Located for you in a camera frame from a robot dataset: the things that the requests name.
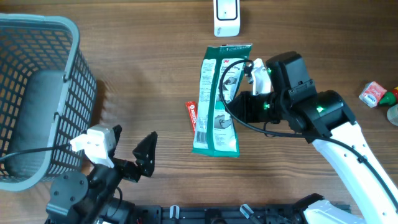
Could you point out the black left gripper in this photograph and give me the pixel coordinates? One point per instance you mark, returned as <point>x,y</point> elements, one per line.
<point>132,172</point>

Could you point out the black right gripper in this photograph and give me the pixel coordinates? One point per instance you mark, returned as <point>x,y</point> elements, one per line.
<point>245,116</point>

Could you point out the green glove package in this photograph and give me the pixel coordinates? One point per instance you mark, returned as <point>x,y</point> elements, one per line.
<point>214,129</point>

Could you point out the red stick sachet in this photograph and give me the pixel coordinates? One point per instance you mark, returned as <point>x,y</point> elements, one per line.
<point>191,107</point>

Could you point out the red small packet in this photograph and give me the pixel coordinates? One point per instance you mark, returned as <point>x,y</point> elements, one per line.
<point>372,94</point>

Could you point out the yellow bottle green cap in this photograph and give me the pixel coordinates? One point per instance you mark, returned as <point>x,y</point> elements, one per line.
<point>390,98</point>

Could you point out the clear jar green lid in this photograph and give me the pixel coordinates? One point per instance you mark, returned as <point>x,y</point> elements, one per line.
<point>392,115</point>

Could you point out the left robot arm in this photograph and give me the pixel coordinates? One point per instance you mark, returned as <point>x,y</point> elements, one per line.
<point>79,198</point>

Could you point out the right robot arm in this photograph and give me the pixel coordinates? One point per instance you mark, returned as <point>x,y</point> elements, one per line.
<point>324,120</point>

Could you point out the white barcode scanner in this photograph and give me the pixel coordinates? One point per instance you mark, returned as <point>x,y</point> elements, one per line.
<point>227,19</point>

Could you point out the grey plastic shopping basket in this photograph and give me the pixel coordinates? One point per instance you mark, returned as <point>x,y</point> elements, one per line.
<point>48,93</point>

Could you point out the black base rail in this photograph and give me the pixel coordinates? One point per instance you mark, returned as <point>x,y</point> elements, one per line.
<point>269,214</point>

